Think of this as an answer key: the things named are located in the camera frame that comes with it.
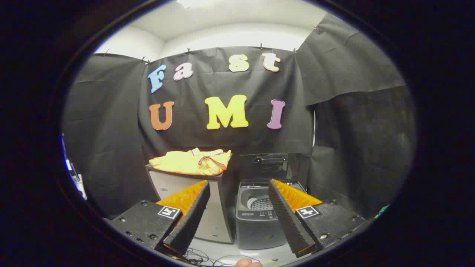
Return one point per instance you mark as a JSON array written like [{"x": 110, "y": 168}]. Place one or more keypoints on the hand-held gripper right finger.
[{"x": 289, "y": 222}]

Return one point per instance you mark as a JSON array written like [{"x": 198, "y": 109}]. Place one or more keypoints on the orange polo shirt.
[{"x": 178, "y": 163}]

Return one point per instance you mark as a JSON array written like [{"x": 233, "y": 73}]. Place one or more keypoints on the dark washing machine lid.
[{"x": 271, "y": 171}]

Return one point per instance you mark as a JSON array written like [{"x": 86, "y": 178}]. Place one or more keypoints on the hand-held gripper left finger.
[{"x": 191, "y": 222}]

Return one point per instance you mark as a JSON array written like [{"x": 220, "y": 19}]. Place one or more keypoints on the grey cabinet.
[{"x": 167, "y": 185}]

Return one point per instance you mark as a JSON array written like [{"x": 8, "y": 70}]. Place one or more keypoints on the yellow tape piece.
[{"x": 271, "y": 261}]

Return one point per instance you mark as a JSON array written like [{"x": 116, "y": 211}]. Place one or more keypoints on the white and blue equipment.
[{"x": 76, "y": 180}]

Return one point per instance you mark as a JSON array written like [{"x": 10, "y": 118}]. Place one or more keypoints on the black backdrop cloth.
[{"x": 241, "y": 142}]

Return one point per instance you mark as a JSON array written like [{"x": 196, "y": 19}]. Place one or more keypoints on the grey washing machine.
[{"x": 256, "y": 233}]

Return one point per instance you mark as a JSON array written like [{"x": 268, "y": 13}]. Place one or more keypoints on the green object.
[{"x": 383, "y": 210}]

